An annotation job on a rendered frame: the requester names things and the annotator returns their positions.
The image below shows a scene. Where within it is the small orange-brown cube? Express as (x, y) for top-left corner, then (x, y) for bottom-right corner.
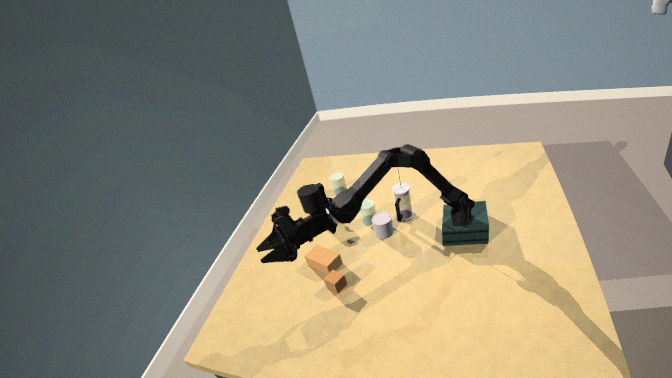
(324, 270), (347, 294)

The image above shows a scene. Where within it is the tan rectangular block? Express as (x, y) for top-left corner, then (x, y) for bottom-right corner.
(304, 244), (343, 274)

